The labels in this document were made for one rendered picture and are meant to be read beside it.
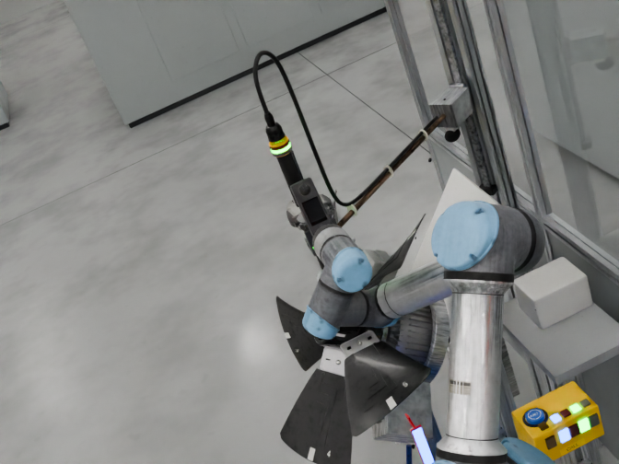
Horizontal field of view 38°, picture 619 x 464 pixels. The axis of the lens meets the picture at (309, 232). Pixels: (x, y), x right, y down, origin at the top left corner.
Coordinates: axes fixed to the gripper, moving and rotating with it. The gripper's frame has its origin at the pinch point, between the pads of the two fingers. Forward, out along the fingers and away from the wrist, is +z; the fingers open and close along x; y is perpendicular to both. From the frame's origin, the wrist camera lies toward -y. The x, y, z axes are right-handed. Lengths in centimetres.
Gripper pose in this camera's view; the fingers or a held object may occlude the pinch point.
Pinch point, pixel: (299, 197)
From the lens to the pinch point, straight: 198.8
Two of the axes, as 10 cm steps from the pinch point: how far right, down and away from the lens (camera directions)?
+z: -2.9, -4.1, 8.7
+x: 9.0, -4.3, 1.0
